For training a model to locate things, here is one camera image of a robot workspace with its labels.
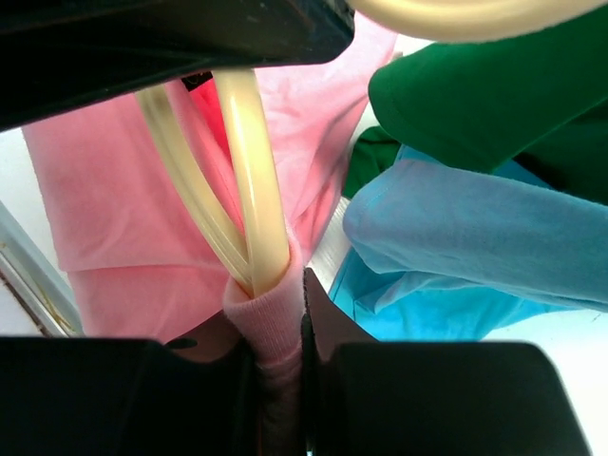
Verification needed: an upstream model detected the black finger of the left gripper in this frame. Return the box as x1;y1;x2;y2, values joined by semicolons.
1;0;354;129

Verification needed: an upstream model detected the pink t shirt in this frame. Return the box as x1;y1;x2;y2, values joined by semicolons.
24;15;397;375

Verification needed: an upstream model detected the beige plastic hanger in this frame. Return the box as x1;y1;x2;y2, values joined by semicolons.
135;0;603;296

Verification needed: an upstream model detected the light blue t shirt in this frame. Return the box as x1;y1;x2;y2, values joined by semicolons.
330;147;607;341

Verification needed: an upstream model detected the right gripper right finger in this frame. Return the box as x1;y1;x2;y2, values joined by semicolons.
302;270;590;455

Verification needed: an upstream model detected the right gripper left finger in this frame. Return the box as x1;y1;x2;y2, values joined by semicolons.
1;315;258;455

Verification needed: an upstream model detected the green t shirt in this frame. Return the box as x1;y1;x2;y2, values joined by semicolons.
369;8;607;203

